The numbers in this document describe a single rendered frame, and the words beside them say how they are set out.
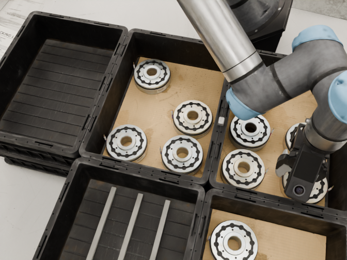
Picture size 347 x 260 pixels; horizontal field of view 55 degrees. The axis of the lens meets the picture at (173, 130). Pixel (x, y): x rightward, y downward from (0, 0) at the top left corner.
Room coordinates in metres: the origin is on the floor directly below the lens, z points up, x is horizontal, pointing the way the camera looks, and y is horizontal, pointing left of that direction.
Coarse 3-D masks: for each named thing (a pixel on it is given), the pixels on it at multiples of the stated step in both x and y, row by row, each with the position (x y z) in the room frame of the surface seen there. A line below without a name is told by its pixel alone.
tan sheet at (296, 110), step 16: (304, 96) 0.50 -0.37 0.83; (272, 112) 0.46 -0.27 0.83; (288, 112) 0.45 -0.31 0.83; (304, 112) 0.45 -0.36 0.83; (272, 128) 0.41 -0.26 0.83; (288, 128) 0.41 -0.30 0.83; (224, 144) 0.37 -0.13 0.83; (272, 144) 0.36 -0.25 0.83; (272, 160) 0.32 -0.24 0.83; (272, 176) 0.27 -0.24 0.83; (272, 192) 0.23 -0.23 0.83
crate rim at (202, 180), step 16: (128, 32) 0.67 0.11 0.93; (144, 32) 0.67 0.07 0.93; (160, 32) 0.67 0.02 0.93; (112, 80) 0.51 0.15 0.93; (224, 80) 0.50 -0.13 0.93; (224, 96) 0.45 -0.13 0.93; (96, 112) 0.42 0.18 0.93; (112, 160) 0.29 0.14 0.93; (208, 160) 0.28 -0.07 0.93; (176, 176) 0.25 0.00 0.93; (192, 176) 0.25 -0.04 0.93; (208, 176) 0.25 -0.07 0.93
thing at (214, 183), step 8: (264, 56) 0.57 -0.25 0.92; (272, 56) 0.57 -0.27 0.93; (280, 56) 0.57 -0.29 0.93; (224, 112) 0.40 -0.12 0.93; (224, 128) 0.36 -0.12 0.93; (224, 136) 0.34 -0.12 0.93; (216, 144) 0.32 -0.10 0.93; (216, 152) 0.30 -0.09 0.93; (216, 160) 0.28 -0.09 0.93; (216, 168) 0.26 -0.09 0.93; (216, 184) 0.23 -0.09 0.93; (224, 184) 0.23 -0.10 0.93; (240, 192) 0.21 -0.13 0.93; (248, 192) 0.21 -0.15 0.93; (256, 192) 0.21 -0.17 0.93; (272, 200) 0.19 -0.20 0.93; (280, 200) 0.19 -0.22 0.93; (288, 200) 0.19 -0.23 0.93; (304, 208) 0.17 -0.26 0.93; (312, 208) 0.17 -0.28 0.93; (328, 208) 0.17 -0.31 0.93; (336, 216) 0.15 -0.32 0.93; (344, 216) 0.15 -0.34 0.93
